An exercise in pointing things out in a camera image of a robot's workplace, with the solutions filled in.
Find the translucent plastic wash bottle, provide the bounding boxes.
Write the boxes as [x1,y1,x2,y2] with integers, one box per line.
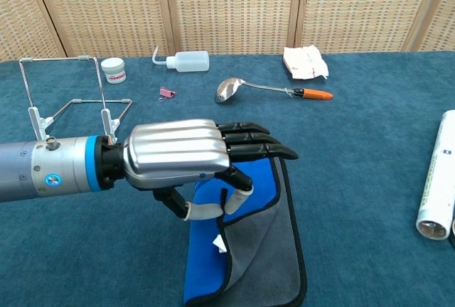
[152,45,210,73]

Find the pink binder clip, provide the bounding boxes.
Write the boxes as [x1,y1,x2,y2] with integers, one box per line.
[158,87,178,102]

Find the grey blue microfiber cloth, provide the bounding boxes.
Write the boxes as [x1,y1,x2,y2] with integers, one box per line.
[183,156,309,307]

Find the long white cardboard tube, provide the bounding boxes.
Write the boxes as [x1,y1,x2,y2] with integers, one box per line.
[415,109,455,241]

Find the small white jar red label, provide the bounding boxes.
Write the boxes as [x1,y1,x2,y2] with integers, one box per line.
[100,58,127,85]

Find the teal carpet table cover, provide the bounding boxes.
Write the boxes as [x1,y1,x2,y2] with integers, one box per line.
[0,50,455,307]

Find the wire rack with white feet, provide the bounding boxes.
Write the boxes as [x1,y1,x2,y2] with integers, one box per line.
[18,55,134,144]

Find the white packet with red print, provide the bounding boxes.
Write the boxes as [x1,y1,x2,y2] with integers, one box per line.
[282,45,330,81]

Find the woven wicker folding screen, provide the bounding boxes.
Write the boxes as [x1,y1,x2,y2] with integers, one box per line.
[0,0,455,63]

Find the steel ladle with orange handle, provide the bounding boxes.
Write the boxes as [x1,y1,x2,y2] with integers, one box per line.
[213,77,334,104]

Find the silver and black left robot hand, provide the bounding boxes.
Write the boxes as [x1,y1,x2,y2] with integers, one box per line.
[101,119,299,222]

